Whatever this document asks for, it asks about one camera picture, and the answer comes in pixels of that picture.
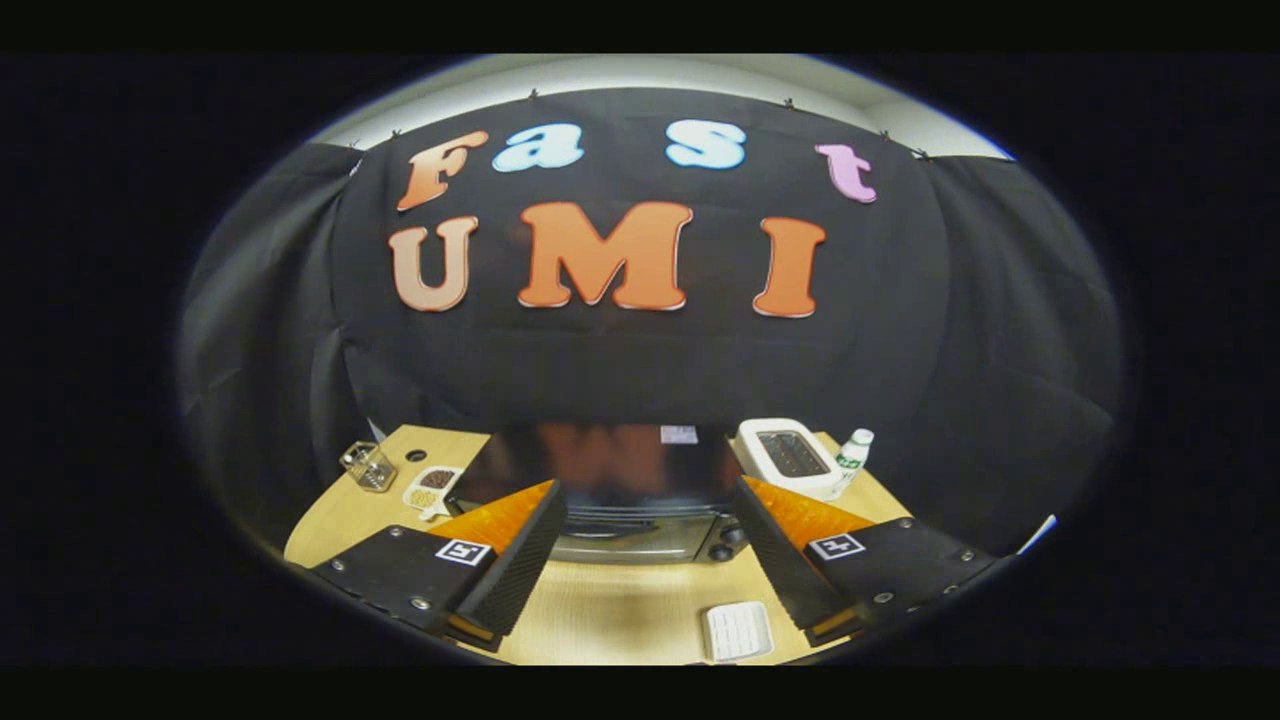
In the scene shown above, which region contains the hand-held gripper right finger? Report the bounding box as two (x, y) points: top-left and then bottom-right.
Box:
(733, 474), (1001, 649)

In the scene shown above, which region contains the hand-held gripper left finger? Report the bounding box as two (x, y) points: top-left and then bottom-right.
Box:
(305, 478), (571, 653)

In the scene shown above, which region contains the black toaster oven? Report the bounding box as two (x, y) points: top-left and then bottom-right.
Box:
(445, 423), (751, 566)

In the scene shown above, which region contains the white pop-up toaster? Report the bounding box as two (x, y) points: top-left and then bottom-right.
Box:
(735, 417), (846, 501)

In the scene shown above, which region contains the white square tray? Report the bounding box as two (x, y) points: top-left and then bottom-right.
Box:
(703, 600), (776, 664)

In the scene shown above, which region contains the small white snack dish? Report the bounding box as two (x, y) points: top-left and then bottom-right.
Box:
(402, 465), (464, 521)

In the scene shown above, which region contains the white bottle green label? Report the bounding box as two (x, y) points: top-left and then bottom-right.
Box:
(832, 428), (875, 496)

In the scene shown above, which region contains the metal wire basket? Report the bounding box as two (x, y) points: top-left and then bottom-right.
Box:
(338, 440), (398, 493)

